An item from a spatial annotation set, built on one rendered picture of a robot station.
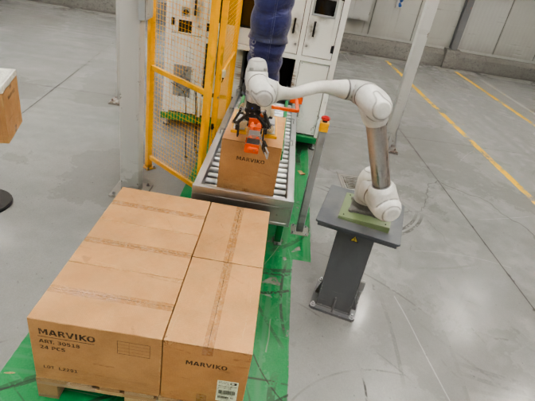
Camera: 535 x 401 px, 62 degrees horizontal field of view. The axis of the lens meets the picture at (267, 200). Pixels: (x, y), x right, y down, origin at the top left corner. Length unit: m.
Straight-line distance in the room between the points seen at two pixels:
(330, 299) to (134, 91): 2.15
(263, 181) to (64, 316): 1.52
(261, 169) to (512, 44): 10.92
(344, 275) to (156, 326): 1.33
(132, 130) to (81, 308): 1.91
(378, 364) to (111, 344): 1.60
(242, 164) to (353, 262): 0.97
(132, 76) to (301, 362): 2.38
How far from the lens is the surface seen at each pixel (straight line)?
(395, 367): 2.99
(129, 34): 3.57
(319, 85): 2.25
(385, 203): 2.45
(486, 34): 12.95
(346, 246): 2.82
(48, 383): 2.54
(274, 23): 2.63
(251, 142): 2.29
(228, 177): 3.04
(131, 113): 3.74
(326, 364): 2.83
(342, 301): 3.08
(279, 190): 3.23
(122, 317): 2.17
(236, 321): 2.17
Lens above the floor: 2.11
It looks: 30 degrees down
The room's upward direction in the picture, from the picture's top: 10 degrees clockwise
